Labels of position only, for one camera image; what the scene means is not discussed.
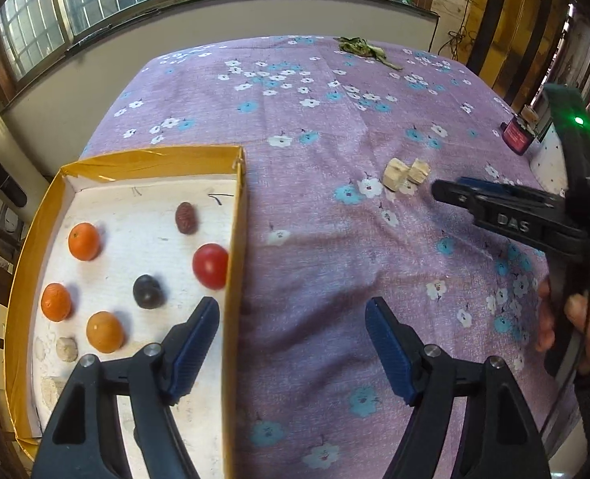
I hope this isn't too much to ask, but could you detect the pile of green leaves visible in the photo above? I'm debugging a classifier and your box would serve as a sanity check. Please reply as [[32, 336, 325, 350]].
[[336, 36, 404, 71]]

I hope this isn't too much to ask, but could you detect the yellow cardboard box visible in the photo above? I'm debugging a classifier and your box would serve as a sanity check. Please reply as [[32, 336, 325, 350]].
[[4, 144, 248, 479]]

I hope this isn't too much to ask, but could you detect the standing air conditioner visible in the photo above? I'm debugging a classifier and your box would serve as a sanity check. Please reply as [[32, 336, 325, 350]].
[[0, 67, 51, 200]]

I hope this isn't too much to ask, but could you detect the large beige cylinder chunk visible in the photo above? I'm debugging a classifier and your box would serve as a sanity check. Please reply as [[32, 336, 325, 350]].
[[40, 376, 69, 407]]

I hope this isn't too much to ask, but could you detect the orange mandarin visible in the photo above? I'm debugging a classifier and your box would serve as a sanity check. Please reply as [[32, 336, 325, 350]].
[[41, 283, 72, 322], [68, 222, 101, 261]]

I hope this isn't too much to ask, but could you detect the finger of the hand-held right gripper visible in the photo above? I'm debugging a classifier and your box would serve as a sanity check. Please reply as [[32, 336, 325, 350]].
[[432, 178, 546, 241], [457, 177, 566, 206]]

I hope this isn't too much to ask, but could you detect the purple floral cloth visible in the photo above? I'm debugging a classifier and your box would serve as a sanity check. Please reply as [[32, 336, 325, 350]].
[[78, 35, 582, 479]]

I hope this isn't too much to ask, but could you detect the red tomato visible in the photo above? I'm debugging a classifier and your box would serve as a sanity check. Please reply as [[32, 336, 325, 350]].
[[192, 243, 229, 290]]

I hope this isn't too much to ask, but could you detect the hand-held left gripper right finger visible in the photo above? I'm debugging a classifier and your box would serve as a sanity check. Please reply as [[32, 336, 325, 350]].
[[365, 297, 552, 479]]

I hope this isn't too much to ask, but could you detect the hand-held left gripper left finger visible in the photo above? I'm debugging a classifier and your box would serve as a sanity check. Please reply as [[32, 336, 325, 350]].
[[32, 296, 221, 479]]

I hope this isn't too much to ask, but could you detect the black jar with red label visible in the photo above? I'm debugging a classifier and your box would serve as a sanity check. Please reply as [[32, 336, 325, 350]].
[[501, 116, 536, 156]]

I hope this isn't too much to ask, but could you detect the white speckled container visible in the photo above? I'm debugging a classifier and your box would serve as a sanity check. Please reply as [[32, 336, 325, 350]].
[[531, 125, 570, 195]]

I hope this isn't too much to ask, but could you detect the hanging dark cable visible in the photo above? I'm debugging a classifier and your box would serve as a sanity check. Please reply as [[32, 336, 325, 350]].
[[445, 0, 475, 55]]

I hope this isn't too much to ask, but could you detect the red dried date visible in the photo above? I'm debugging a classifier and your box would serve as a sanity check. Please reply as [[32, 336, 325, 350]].
[[175, 202, 198, 235]]

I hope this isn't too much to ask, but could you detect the dull yellowish brown fruit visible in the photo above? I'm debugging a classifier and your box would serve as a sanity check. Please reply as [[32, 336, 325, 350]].
[[86, 311, 125, 352]]

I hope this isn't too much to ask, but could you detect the round small beige chunk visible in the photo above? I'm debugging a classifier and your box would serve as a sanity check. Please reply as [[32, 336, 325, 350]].
[[56, 336, 79, 361]]

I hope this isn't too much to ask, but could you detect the dark purple plum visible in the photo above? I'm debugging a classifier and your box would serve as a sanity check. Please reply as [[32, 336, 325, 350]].
[[133, 274, 164, 309]]

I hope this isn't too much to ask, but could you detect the beige chunk with brown patch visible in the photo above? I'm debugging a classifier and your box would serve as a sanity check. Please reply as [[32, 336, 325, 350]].
[[382, 158, 408, 191]]

